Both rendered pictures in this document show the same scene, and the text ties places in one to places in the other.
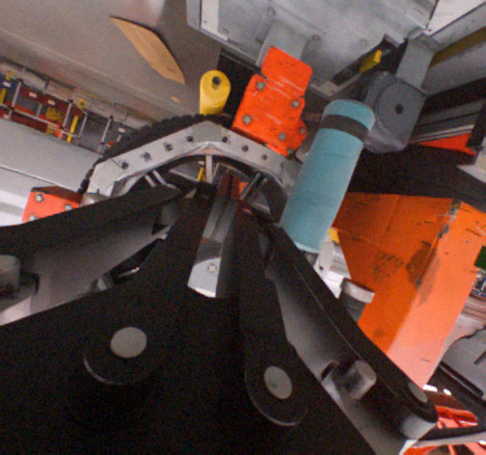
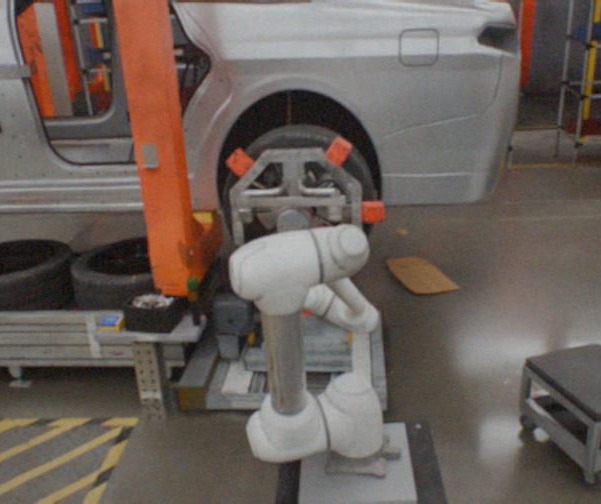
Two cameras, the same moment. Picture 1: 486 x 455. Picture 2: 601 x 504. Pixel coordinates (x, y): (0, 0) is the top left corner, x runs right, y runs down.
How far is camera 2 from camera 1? 213 cm
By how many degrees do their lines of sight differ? 26
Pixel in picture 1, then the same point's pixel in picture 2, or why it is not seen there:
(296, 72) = not seen: hidden behind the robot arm
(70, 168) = (412, 190)
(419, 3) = (253, 363)
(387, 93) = (242, 324)
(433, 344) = (155, 221)
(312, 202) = not seen: hidden behind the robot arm
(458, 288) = (160, 255)
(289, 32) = (306, 327)
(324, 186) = not seen: hidden behind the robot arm
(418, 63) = (227, 349)
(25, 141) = (446, 196)
